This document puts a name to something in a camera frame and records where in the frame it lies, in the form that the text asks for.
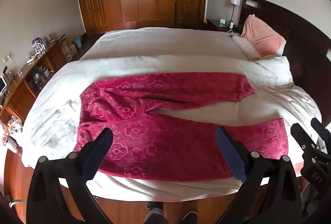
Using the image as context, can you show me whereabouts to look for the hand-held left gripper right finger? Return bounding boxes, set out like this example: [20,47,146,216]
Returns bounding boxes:
[215,126,303,224]

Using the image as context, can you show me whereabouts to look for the person's grey trouser leg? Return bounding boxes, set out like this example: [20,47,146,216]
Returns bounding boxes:
[147,202,166,224]

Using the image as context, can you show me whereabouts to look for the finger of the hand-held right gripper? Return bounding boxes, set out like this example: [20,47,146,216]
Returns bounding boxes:
[311,118,331,148]
[291,123,331,189]

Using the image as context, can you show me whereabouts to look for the white duvet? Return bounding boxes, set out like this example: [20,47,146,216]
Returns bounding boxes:
[21,55,324,200]

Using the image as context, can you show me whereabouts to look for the dark wooden nightstand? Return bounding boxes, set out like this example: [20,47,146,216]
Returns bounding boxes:
[206,19,242,33]

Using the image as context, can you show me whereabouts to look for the red fleece pants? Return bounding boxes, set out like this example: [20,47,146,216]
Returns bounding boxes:
[73,72,289,182]

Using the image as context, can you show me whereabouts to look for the patterned cloth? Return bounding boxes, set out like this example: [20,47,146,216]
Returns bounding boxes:
[0,116,24,147]

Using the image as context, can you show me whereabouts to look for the long wooden desk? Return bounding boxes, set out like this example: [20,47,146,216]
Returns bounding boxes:
[0,37,71,121]

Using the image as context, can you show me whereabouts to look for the pink pillow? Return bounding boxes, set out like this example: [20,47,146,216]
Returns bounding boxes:
[240,14,287,57]

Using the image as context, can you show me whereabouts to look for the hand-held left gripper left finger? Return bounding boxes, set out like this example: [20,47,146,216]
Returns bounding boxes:
[26,127,122,224]

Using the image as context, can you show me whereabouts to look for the dark wooden headboard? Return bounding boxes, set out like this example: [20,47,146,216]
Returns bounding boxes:
[239,0,331,121]

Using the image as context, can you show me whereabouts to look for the storage boxes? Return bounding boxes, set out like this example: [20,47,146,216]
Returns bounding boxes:
[62,42,77,62]

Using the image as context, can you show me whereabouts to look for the white bed sheet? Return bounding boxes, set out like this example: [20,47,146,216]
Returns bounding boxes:
[79,26,250,62]

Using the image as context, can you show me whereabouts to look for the person's black shoe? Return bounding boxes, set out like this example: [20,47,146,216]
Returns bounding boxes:
[182,212,198,224]

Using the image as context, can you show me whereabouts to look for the small white monitor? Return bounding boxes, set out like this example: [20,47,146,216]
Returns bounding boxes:
[0,75,8,94]

